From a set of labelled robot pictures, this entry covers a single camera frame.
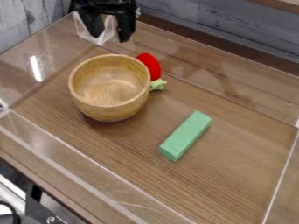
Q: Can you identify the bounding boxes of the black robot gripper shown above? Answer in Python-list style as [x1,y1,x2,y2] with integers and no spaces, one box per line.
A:
[69,0,141,43]

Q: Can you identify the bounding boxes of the green rectangular block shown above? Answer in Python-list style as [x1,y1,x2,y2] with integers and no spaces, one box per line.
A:
[158,111,212,162]

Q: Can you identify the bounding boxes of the brown wooden bowl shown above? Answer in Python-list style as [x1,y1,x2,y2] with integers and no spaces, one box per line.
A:
[67,54,150,122]

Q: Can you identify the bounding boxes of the red plush strawberry toy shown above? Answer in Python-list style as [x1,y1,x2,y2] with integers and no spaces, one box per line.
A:
[136,52,166,90]

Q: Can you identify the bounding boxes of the clear acrylic corner bracket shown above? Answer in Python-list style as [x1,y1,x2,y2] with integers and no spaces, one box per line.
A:
[73,12,116,46]

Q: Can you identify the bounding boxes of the clear acrylic tray wall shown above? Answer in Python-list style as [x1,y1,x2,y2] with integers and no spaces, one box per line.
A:
[0,108,194,224]

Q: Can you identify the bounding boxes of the black table leg bracket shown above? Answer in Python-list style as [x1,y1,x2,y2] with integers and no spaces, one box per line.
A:
[23,183,75,224]

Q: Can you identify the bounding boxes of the black cable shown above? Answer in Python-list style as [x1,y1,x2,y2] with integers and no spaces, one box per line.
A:
[0,200,22,224]

